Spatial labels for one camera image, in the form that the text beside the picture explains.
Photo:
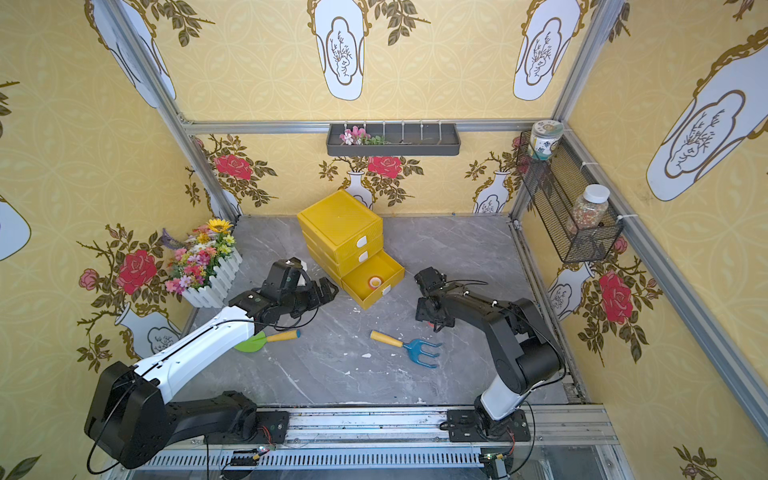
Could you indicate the grey wall shelf tray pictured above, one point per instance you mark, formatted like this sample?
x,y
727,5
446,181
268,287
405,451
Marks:
x,y
403,138

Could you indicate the green trowel with yellow handle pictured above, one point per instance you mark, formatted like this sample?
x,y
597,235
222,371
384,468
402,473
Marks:
x,y
260,340

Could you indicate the jar with green label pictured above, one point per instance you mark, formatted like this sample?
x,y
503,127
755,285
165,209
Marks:
x,y
544,138

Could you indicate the jar with white lid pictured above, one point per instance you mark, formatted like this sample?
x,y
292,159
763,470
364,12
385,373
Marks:
x,y
589,208

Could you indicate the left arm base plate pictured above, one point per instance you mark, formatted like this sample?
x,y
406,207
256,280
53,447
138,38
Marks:
x,y
258,427

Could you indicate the yellow three-drawer cabinet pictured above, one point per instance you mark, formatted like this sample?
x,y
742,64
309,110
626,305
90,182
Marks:
x,y
346,239

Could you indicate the pink flowers in tray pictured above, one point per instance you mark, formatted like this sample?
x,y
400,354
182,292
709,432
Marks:
x,y
359,136

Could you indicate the flowers in white fence planter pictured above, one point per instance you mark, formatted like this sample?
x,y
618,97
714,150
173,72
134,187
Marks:
x,y
204,266

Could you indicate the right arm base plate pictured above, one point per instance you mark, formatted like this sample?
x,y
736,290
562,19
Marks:
x,y
466,425

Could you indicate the blue rake with yellow handle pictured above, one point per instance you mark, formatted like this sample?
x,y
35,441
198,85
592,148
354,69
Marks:
x,y
415,349

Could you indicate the black wire wall basket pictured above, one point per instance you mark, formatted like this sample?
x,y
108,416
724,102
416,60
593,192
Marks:
x,y
553,188

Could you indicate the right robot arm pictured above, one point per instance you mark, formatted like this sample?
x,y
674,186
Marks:
x,y
525,354

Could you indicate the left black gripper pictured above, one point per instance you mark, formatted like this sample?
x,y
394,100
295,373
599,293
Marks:
x,y
313,291

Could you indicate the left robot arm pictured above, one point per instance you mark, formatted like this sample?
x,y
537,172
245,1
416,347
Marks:
x,y
133,414

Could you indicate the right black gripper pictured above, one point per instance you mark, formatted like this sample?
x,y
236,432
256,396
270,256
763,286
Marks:
x,y
432,298

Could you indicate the red tape roll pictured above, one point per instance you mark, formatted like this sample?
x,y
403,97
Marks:
x,y
375,282

